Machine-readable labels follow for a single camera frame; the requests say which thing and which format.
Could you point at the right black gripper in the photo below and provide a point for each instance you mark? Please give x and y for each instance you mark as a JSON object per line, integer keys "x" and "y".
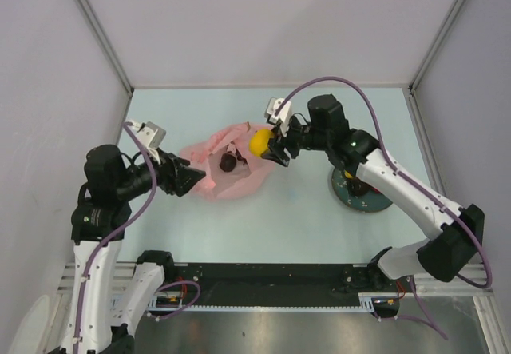
{"x": 281, "y": 142}

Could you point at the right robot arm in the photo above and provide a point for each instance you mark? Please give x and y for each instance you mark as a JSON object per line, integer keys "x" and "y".
{"x": 453, "y": 232}

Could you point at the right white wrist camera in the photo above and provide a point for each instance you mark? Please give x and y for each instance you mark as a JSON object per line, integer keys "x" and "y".
{"x": 278, "y": 113}

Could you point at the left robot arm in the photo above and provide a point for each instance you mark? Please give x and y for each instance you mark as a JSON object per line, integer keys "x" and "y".
{"x": 95, "y": 324}

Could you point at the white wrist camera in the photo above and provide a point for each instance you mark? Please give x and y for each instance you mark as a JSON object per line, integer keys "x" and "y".
{"x": 278, "y": 113}
{"x": 149, "y": 136}

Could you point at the aluminium corner post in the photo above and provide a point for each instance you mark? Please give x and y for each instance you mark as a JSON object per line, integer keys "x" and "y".
{"x": 439, "y": 38}
{"x": 106, "y": 46}

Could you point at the dark red fake fruit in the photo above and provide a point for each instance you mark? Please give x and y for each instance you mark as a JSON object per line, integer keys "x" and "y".
{"x": 357, "y": 188}

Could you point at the pink plastic bag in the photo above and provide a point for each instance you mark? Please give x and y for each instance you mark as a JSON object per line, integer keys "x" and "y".
{"x": 232, "y": 171}

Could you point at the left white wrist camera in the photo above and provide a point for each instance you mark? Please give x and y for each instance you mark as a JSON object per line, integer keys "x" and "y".
{"x": 149, "y": 136}

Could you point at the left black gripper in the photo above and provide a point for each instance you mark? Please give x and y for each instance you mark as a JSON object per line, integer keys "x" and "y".
{"x": 176, "y": 178}

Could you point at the right aluminium corner post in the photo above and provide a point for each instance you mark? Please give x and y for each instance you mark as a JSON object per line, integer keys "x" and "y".
{"x": 439, "y": 38}

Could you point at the blue ceramic plate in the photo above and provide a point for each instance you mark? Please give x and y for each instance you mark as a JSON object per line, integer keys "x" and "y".
{"x": 372, "y": 202}

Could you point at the white cable duct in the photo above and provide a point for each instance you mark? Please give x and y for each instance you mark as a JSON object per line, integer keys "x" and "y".
{"x": 159, "y": 303}

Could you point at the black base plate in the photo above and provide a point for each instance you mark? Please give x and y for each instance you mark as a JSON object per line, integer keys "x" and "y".
{"x": 283, "y": 285}

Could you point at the left aluminium corner post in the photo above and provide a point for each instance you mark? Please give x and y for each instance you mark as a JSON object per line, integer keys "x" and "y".
{"x": 106, "y": 46}

